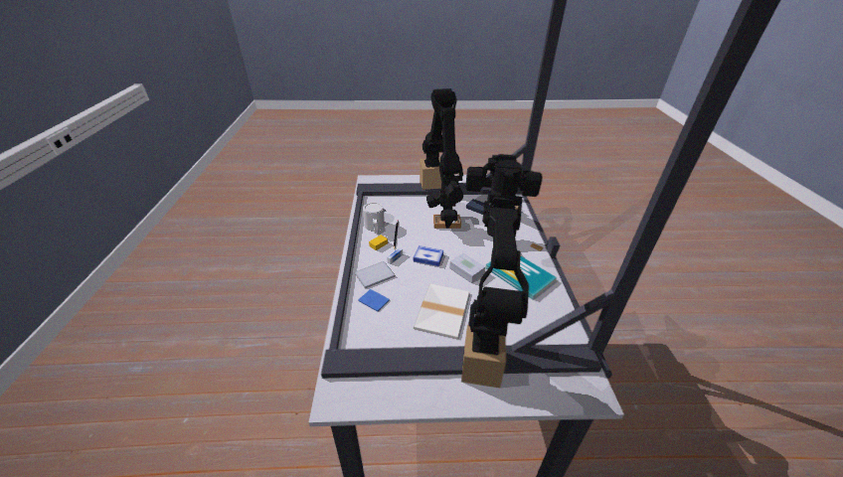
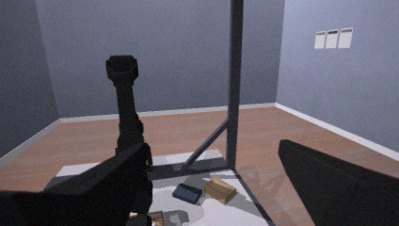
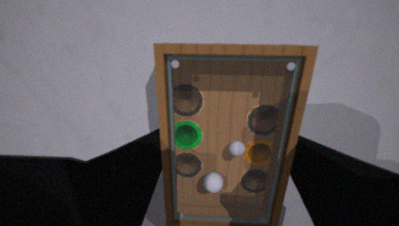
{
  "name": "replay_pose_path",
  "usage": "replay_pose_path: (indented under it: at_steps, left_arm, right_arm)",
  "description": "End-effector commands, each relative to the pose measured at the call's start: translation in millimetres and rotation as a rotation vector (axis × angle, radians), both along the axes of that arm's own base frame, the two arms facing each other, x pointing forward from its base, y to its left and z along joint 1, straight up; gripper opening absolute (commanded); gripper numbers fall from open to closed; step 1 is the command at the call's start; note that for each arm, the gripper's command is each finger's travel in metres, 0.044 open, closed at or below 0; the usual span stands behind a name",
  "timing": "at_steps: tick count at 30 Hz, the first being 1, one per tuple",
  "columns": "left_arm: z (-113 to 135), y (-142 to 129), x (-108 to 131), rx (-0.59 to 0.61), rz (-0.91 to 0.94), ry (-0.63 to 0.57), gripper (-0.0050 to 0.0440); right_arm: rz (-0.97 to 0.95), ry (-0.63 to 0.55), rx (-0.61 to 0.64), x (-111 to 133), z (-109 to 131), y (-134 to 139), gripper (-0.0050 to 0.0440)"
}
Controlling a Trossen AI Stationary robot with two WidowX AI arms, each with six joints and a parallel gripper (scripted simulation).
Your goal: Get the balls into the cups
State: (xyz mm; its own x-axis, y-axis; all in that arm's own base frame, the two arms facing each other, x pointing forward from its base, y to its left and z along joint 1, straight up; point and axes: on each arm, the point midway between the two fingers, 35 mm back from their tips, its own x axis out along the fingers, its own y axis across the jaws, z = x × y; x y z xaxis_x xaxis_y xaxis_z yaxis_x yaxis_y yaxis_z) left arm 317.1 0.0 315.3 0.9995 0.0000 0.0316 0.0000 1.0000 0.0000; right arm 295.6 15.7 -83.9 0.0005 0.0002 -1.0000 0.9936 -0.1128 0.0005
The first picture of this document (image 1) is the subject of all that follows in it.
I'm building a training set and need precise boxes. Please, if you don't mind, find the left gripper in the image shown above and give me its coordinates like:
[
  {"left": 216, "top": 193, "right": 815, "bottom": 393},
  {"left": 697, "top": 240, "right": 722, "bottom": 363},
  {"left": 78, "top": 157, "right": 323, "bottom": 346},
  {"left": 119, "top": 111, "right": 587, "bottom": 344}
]
[{"left": 465, "top": 163, "right": 542, "bottom": 197}]

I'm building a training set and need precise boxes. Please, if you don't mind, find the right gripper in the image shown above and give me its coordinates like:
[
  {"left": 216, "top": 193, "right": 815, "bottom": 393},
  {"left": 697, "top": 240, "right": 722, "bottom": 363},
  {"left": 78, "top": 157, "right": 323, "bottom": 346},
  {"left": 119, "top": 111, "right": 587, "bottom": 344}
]
[{"left": 440, "top": 191, "right": 457, "bottom": 229}]

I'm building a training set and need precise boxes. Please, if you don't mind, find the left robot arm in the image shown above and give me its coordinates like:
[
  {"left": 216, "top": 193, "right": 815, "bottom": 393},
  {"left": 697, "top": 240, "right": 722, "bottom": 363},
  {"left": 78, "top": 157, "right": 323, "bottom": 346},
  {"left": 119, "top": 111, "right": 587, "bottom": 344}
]
[{"left": 468, "top": 154, "right": 529, "bottom": 355}]

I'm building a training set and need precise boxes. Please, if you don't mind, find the wooden ball-in-hole puzzle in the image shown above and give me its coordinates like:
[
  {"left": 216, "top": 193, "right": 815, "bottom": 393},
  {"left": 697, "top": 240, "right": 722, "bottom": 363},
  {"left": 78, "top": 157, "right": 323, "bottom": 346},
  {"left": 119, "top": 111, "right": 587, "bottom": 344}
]
[{"left": 433, "top": 215, "right": 461, "bottom": 229}]

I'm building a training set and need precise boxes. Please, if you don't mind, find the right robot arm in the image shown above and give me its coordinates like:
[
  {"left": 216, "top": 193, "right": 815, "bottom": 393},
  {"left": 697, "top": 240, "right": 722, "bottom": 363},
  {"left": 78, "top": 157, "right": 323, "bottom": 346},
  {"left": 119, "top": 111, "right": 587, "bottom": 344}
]
[{"left": 422, "top": 88, "right": 463, "bottom": 208}]

